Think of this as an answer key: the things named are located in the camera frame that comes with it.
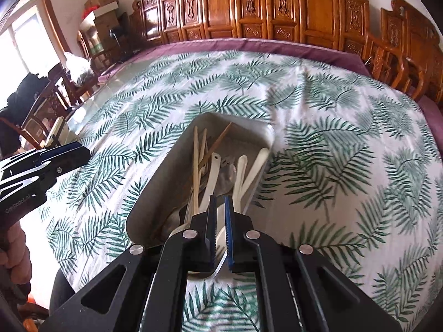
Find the dark brown chopstick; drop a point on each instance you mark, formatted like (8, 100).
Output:
(215, 145)

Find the stacked cardboard boxes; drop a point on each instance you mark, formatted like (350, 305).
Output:
(99, 17)

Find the black bag on chair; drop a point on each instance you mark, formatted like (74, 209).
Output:
(18, 106)

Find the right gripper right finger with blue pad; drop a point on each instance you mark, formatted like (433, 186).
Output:
(250, 250)

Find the white plastic fork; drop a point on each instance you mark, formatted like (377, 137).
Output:
(251, 175)

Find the light wooden chopstick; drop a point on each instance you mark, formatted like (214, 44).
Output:
(199, 146)
(195, 171)

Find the purple armchair cushion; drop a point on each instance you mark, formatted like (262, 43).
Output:
(433, 116)

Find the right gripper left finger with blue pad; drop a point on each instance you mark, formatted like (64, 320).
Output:
(191, 250)

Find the palm leaf print tablecloth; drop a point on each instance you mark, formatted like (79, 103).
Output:
(355, 170)

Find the person's left hand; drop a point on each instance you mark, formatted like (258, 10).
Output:
(16, 258)

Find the metal spoon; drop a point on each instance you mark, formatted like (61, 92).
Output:
(226, 180)

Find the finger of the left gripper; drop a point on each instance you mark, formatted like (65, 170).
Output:
(59, 150)
(66, 162)

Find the carved wooden long sofa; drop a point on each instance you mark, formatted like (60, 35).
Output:
(341, 25)

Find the small white plastic spoon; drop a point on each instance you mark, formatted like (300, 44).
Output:
(238, 184)

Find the grey rectangular utensil tray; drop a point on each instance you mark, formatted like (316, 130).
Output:
(171, 184)

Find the carved wooden armchair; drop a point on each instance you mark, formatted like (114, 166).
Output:
(410, 32)

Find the window with wooden frame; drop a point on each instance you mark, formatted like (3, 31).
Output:
(31, 42)

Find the wooden chair at left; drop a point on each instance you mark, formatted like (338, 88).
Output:
(58, 100)

